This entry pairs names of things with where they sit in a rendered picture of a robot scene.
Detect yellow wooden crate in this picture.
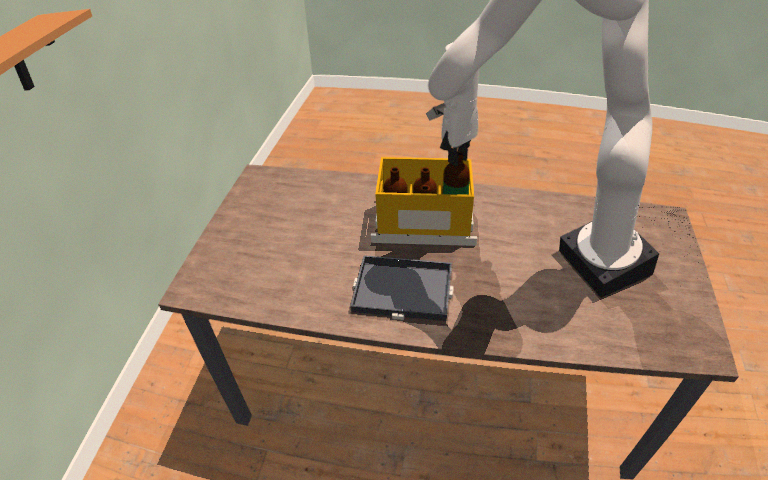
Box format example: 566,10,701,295
375,157,474,236

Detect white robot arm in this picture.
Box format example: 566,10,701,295
426,0,653,270

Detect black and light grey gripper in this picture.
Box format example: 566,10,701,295
440,105,478,166

